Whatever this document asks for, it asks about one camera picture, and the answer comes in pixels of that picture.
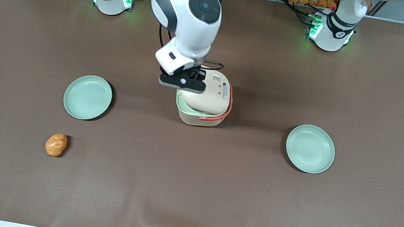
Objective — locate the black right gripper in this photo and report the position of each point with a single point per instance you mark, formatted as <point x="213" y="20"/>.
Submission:
<point x="197" y="74"/>

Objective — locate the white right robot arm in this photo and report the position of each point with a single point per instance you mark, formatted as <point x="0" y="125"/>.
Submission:
<point x="186" y="11"/>

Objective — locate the pale green plate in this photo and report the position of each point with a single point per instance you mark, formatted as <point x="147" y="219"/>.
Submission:
<point x="310" y="149"/>
<point x="87" y="97"/>

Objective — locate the brown table mat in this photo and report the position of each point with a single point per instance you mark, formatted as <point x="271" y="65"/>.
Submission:
<point x="187" y="194"/>

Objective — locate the orange toy potato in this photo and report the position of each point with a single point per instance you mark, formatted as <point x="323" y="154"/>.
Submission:
<point x="55" y="144"/>

